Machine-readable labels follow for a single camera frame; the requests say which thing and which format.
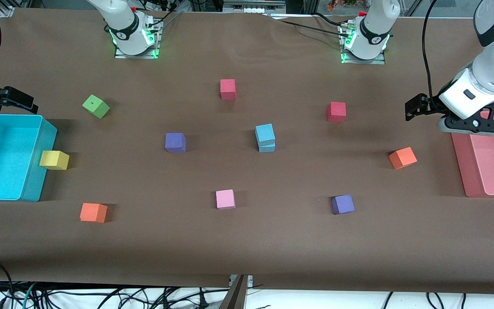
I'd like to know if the orange foam block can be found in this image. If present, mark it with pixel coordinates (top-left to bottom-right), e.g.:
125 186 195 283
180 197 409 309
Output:
80 203 108 223
389 147 418 170

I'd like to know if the cyan plastic bin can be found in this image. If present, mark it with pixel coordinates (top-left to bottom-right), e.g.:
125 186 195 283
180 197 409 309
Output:
0 114 57 202

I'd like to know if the yellow foam block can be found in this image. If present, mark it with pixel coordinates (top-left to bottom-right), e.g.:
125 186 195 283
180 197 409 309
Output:
39 150 70 171

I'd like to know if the green foam block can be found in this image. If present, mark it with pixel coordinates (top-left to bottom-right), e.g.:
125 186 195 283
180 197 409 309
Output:
82 94 111 119

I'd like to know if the red foam block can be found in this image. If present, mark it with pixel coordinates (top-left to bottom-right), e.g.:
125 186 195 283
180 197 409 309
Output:
220 79 237 100
327 102 346 123

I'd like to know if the purple foam block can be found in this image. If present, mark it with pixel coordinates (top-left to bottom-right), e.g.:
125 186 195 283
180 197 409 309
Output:
331 194 355 215
165 133 187 154

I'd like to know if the grey electronics box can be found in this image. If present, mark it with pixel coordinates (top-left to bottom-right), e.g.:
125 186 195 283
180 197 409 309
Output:
223 0 286 13

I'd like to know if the brown table cover sheet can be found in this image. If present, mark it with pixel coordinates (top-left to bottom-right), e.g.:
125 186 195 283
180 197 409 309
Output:
0 9 494 297

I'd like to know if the pink foam block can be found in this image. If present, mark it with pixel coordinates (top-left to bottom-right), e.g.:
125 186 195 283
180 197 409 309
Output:
216 189 236 210

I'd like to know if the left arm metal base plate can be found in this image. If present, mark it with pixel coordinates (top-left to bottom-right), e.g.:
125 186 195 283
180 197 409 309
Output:
341 54 386 65

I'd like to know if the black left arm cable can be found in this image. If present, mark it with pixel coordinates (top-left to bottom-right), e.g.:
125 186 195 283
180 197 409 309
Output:
422 0 438 103

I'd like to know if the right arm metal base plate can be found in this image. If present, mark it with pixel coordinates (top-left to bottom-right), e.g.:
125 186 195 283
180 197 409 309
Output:
114 46 160 59

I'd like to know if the black cable across table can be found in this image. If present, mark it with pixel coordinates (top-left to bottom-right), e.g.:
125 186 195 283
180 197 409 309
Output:
264 13 344 35

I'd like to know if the teal floor cable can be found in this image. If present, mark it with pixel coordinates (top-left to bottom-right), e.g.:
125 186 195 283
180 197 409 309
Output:
21 282 38 309

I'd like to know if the silver corner bracket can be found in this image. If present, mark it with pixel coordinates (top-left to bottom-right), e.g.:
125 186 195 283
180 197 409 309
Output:
229 275 254 288

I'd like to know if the dark aluminium frame beam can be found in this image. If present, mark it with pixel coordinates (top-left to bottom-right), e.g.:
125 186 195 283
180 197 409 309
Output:
218 275 248 309

